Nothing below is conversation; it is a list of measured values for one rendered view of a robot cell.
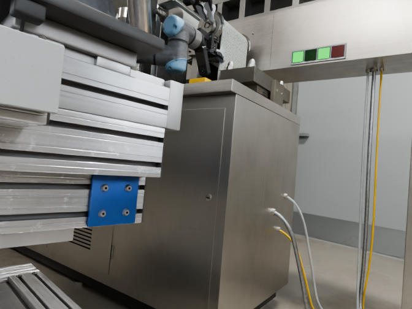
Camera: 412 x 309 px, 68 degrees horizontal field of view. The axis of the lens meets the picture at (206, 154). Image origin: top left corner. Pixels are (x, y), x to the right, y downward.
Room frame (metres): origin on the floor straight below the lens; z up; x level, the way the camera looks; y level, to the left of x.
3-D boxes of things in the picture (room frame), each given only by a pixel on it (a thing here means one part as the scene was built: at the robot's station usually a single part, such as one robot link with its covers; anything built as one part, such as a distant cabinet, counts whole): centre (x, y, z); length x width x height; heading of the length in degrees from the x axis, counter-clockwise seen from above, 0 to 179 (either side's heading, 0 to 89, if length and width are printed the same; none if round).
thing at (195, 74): (1.34, 0.08, 1.05); 0.06 x 0.05 x 0.31; 145
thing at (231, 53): (1.42, -0.09, 1.11); 0.23 x 0.01 x 0.18; 145
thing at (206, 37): (1.23, 0.05, 1.12); 0.12 x 0.08 x 0.09; 145
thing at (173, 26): (1.10, 0.14, 1.11); 0.11 x 0.08 x 0.09; 145
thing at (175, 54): (1.10, 0.16, 1.01); 0.11 x 0.08 x 0.11; 93
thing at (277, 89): (1.34, -0.29, 0.97); 0.10 x 0.03 x 0.11; 145
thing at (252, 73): (1.38, -0.21, 1.00); 0.40 x 0.16 x 0.06; 145
